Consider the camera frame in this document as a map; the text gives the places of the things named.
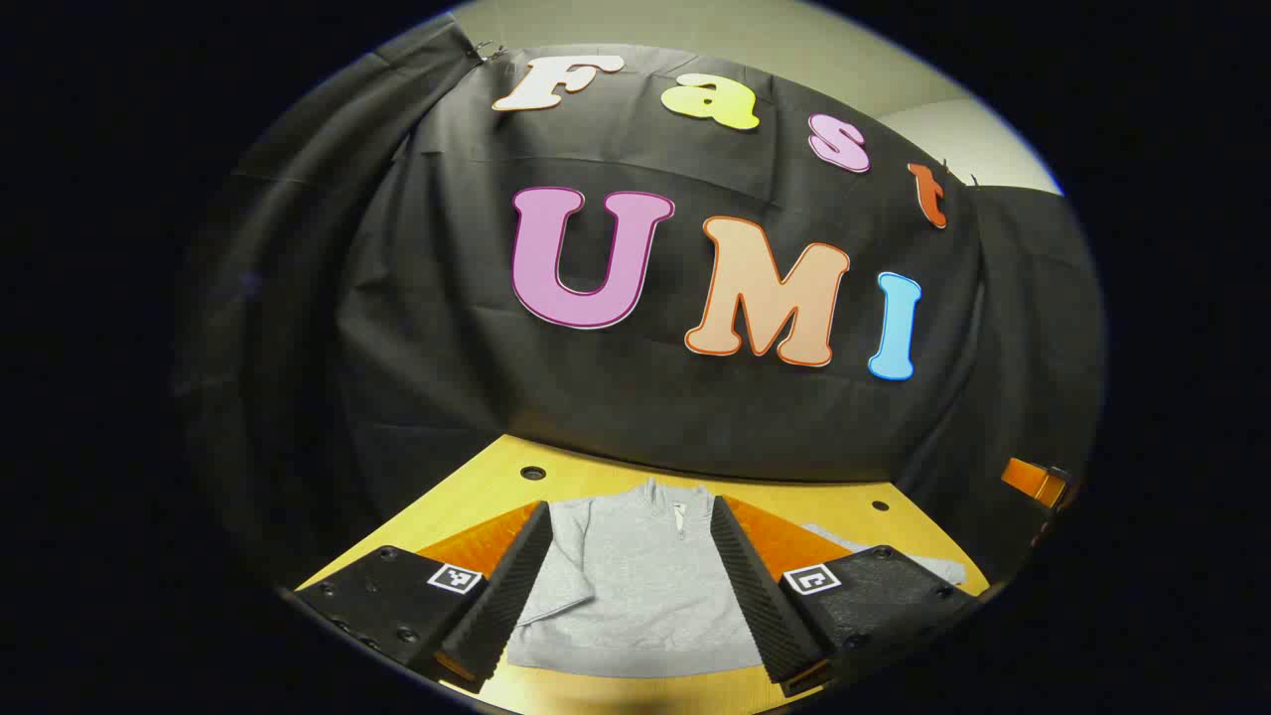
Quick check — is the grey zip-neck sweatshirt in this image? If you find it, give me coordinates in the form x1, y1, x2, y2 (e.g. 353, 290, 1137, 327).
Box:
506, 477, 966, 679

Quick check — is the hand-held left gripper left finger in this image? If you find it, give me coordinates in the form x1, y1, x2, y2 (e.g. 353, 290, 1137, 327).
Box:
293, 500, 554, 694

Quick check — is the black backdrop cloth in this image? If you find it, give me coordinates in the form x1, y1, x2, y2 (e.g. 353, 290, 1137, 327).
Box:
174, 15, 1108, 597

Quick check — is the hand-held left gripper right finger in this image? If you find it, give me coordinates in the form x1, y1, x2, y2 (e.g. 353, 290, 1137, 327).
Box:
710, 495, 986, 697

